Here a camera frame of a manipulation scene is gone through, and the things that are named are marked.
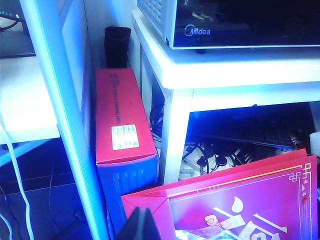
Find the pink patterned box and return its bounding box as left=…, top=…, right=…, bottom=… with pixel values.
left=121, top=148, right=320, bottom=240

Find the white power strip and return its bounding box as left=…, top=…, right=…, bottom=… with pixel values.
left=179, top=142, right=251, bottom=181

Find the grey framed office partition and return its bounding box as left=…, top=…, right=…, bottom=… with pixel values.
left=19, top=0, right=109, bottom=240

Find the black rectangular box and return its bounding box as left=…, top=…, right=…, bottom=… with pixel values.
left=192, top=107, right=311, bottom=151

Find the black fabric cylinder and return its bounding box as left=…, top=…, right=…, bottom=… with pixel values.
left=104, top=25, right=132, bottom=70

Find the black power cable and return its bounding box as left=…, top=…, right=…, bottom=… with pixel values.
left=149, top=103, right=166, bottom=138

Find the white desk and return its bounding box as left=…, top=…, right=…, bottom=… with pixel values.
left=0, top=56, right=62, bottom=146

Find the black Midea microwave oven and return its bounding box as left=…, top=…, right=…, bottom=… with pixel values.
left=136, top=0, right=320, bottom=55

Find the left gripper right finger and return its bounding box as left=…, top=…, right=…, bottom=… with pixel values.
left=144, top=206, right=163, bottom=240

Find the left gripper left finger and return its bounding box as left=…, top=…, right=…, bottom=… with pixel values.
left=117, top=206, right=145, bottom=240

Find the black desktop equipment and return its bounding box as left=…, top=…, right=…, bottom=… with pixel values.
left=0, top=0, right=36, bottom=59

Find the white cable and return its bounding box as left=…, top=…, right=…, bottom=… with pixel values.
left=0, top=112, right=36, bottom=240

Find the red and blue cardboard box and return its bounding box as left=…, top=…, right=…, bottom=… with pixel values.
left=95, top=67, right=160, bottom=240

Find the white table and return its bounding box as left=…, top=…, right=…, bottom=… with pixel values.
left=131, top=8, right=320, bottom=186

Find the white foam sheet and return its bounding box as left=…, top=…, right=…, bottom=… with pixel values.
left=309, top=132, right=320, bottom=156

